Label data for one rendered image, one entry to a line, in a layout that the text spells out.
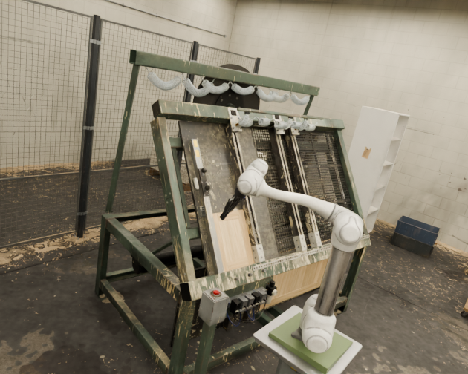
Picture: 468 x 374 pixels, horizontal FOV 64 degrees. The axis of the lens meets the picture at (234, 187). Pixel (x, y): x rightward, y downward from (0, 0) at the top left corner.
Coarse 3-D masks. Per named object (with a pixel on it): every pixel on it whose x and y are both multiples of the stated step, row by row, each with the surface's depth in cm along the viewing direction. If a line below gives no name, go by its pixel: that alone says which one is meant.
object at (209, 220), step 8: (192, 144) 265; (192, 152) 266; (192, 160) 266; (200, 160) 266; (200, 184) 261; (200, 192) 262; (208, 200) 261; (208, 208) 260; (208, 216) 258; (208, 224) 257; (208, 232) 258; (216, 240) 257; (216, 248) 256; (216, 256) 254; (216, 264) 253; (216, 272) 253
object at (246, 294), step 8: (264, 280) 277; (272, 280) 278; (240, 288) 261; (248, 288) 267; (256, 288) 274; (264, 288) 281; (272, 288) 276; (232, 296) 258; (240, 296) 260; (248, 296) 258; (256, 296) 260; (264, 296) 266; (272, 296) 279; (232, 304) 250; (240, 304) 250; (248, 304) 257; (256, 304) 262; (264, 304) 276; (232, 312) 251; (240, 312) 257; (248, 312) 265; (240, 320) 256; (248, 320) 261
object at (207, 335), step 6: (204, 324) 229; (204, 330) 230; (210, 330) 228; (204, 336) 230; (210, 336) 230; (204, 342) 230; (210, 342) 232; (198, 348) 235; (204, 348) 231; (210, 348) 234; (198, 354) 236; (204, 354) 233; (198, 360) 236; (204, 360) 235; (198, 366) 237; (204, 366) 237; (198, 372) 237; (204, 372) 239
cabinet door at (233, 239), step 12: (216, 216) 265; (228, 216) 272; (240, 216) 280; (216, 228) 263; (228, 228) 270; (240, 228) 277; (228, 240) 267; (240, 240) 274; (228, 252) 264; (240, 252) 271; (252, 252) 278; (228, 264) 261; (240, 264) 268
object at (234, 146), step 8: (248, 112) 281; (232, 120) 287; (224, 128) 294; (232, 128) 285; (240, 128) 290; (232, 136) 288; (232, 144) 289; (232, 152) 289; (240, 152) 289; (232, 160) 290; (240, 160) 287; (240, 168) 284; (248, 200) 284; (248, 208) 280; (248, 216) 280; (248, 224) 280; (256, 224) 281; (256, 232) 280; (256, 240) 277; (256, 248) 275; (256, 256) 275
